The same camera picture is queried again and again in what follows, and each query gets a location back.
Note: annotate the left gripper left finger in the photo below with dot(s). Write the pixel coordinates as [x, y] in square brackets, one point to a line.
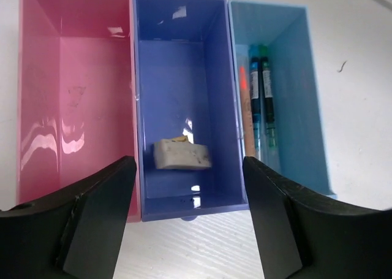
[74, 232]

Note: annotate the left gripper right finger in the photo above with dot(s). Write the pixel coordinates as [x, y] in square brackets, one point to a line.
[304, 234]

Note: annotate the grey white eraser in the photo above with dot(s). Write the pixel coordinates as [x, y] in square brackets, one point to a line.
[171, 154]

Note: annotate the light blue container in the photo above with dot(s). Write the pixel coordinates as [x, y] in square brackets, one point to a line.
[293, 144]

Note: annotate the pink container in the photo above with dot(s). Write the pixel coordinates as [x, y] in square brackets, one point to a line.
[76, 91]

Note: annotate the green marker pen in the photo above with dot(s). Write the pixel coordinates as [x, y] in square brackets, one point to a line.
[268, 106]

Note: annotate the dark blue container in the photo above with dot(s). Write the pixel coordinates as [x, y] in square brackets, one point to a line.
[186, 87]

